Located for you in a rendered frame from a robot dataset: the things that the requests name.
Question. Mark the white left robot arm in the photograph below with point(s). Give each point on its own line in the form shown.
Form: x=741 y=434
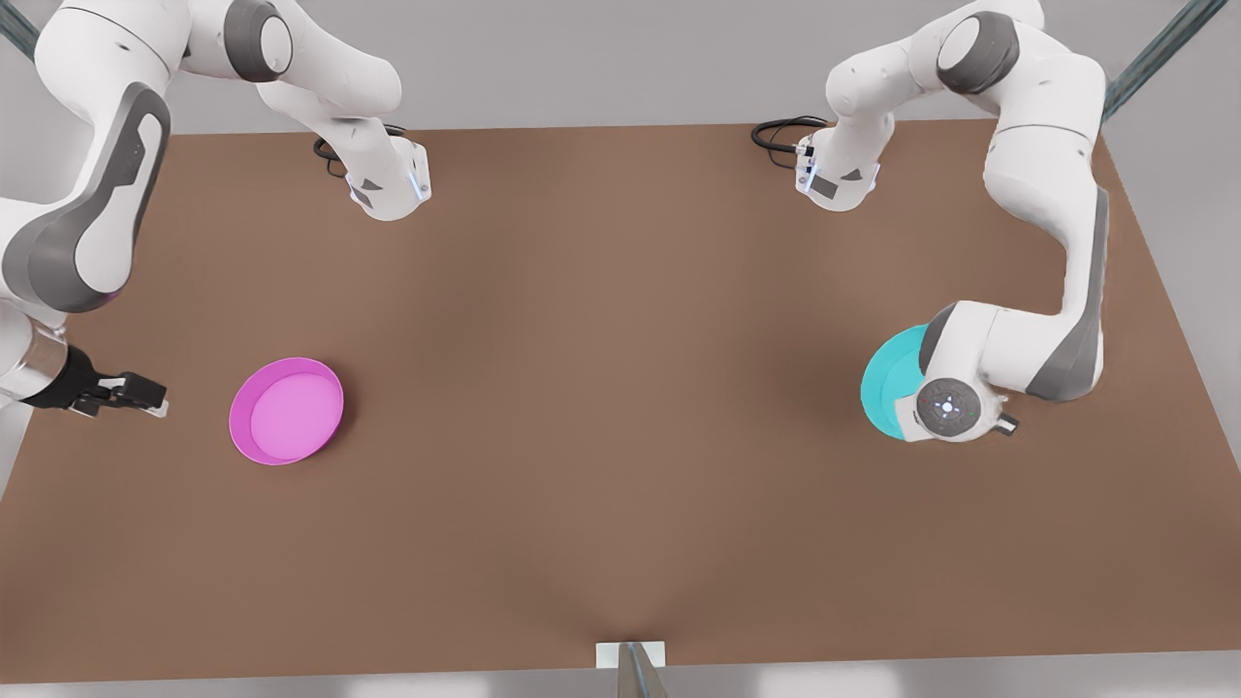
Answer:
x=1042 y=165

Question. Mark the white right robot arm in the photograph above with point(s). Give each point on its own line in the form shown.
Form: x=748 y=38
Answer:
x=97 y=116

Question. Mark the pink plate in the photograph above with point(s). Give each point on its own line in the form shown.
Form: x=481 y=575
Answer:
x=288 y=413

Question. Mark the blue plate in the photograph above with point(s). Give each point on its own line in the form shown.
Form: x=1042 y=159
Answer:
x=887 y=383

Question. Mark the silver frame post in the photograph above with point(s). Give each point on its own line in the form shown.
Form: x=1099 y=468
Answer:
x=15 y=31
x=639 y=676
x=1159 y=48

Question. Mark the white post foot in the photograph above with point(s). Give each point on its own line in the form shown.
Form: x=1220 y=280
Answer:
x=607 y=654

